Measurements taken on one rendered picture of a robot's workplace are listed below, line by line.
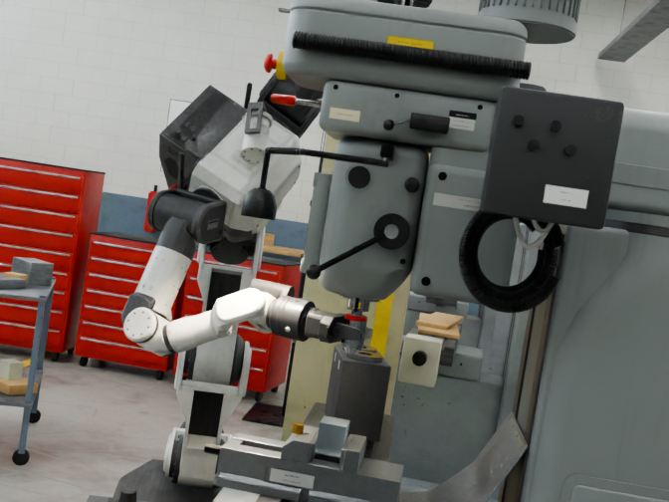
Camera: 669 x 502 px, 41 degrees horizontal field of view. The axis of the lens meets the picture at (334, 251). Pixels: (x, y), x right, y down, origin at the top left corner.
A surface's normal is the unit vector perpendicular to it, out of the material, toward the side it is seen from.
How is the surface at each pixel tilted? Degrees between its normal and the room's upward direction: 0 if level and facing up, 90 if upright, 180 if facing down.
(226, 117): 58
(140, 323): 70
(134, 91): 90
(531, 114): 90
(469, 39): 90
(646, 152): 90
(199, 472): 104
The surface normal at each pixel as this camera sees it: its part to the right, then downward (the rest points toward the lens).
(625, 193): -0.10, 0.04
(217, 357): 0.14, -0.08
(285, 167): 0.70, 0.07
